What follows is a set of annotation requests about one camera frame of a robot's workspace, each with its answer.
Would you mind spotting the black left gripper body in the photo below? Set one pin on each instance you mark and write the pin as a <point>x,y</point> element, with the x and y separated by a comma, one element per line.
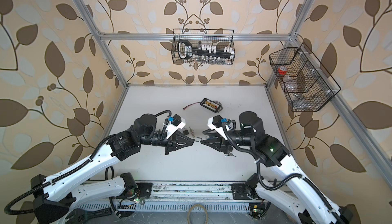
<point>170,143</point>

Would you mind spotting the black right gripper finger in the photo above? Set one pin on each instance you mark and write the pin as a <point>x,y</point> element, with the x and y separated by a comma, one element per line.
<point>213,135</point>
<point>212,143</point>

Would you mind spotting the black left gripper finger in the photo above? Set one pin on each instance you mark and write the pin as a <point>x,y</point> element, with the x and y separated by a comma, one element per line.
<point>180,138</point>
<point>180,146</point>

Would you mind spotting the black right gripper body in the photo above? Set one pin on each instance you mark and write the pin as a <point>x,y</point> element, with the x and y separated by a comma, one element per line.
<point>224,146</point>

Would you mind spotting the silver keys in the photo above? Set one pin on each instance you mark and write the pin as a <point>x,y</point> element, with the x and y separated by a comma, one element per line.
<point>192,132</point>

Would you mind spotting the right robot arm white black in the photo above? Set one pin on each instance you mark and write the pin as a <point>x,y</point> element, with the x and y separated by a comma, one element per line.
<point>280,179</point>

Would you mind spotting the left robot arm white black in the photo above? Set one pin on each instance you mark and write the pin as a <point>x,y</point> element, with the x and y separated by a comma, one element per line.
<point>52,197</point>

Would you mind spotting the black charging board yellow connectors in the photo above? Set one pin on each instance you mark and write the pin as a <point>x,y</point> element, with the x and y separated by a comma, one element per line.
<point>211,105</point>

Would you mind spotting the black tool set in basket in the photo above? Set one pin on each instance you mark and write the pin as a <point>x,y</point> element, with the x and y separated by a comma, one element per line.
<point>187,51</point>

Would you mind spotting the red item in basket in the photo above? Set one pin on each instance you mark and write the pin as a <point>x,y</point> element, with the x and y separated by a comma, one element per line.
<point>282,70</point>

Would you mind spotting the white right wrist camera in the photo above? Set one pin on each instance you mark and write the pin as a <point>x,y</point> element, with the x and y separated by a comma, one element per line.
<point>216,123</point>

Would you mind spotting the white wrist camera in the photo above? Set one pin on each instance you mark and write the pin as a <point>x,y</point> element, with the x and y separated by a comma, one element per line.
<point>216,123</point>
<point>176,122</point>

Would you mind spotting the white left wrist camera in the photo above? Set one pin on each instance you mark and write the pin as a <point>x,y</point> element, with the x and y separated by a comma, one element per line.
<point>176,122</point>

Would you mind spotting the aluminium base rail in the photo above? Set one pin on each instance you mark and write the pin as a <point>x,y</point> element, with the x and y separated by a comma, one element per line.
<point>171,196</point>

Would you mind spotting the back wire basket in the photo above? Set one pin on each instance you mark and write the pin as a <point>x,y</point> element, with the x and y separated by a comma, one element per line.
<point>220,37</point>

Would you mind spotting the wire basket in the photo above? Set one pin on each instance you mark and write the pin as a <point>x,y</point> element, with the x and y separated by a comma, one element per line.
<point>308,85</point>
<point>220,37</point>

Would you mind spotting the right wire basket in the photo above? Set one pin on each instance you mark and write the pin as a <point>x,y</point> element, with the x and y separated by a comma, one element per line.
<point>308,85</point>

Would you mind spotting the aluminium frame post right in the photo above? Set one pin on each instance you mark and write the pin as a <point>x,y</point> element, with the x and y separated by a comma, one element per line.
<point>292,37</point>

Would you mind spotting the aluminium frame post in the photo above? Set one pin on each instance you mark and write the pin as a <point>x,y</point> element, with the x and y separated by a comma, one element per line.
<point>89,21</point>
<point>292,37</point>

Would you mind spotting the aluminium frame post left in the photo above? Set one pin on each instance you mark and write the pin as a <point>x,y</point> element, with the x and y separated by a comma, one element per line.
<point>89,21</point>

